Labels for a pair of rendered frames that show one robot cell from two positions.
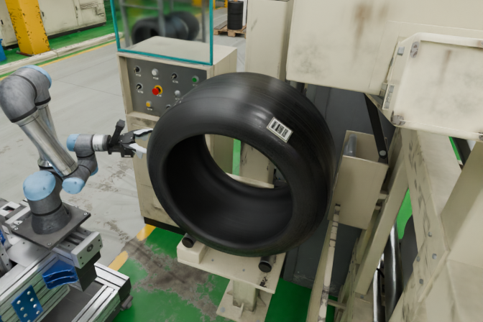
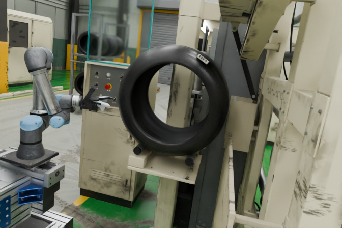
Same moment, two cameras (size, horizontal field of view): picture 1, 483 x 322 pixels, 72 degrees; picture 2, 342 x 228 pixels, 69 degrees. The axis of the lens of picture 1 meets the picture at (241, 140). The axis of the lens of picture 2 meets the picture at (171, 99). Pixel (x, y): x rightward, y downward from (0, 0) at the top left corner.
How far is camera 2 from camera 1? 0.60 m
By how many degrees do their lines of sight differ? 21
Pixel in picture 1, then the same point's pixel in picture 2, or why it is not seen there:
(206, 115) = (163, 52)
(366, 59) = not seen: outside the picture
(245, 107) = (184, 49)
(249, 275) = (176, 174)
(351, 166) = (236, 106)
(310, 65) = not seen: outside the picture
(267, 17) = (188, 25)
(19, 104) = (38, 60)
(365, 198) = (246, 127)
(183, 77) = not seen: hidden behind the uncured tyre
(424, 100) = not seen: outside the picture
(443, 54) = not seen: outside the picture
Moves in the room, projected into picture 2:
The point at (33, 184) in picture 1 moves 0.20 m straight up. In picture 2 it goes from (28, 120) to (29, 86)
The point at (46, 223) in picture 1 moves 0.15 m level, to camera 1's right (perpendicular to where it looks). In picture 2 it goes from (29, 151) to (56, 153)
